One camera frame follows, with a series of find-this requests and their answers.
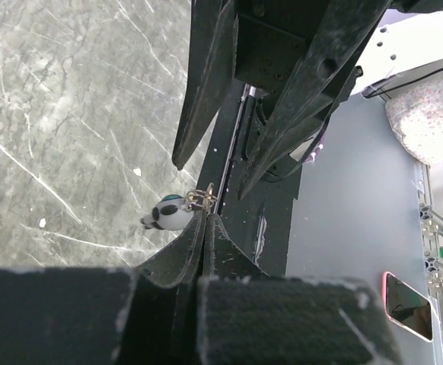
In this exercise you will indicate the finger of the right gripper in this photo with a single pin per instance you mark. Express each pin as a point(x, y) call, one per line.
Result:
point(211, 64)
point(344, 26)

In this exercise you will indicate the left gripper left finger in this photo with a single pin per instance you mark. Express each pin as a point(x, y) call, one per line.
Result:
point(171, 264)

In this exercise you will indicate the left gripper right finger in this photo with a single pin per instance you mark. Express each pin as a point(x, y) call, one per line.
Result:
point(222, 257)

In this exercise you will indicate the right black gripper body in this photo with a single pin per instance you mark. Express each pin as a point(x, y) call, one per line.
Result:
point(272, 36)

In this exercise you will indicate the key bunch with panda charm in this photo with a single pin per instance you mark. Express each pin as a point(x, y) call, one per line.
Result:
point(174, 211)

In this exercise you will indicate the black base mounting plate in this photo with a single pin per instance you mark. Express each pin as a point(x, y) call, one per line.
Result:
point(259, 224)

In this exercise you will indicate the floral white cloth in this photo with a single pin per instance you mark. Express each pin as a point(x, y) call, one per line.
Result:
point(416, 118)

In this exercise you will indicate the smartphone with pink case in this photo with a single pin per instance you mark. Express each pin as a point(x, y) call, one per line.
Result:
point(406, 307)

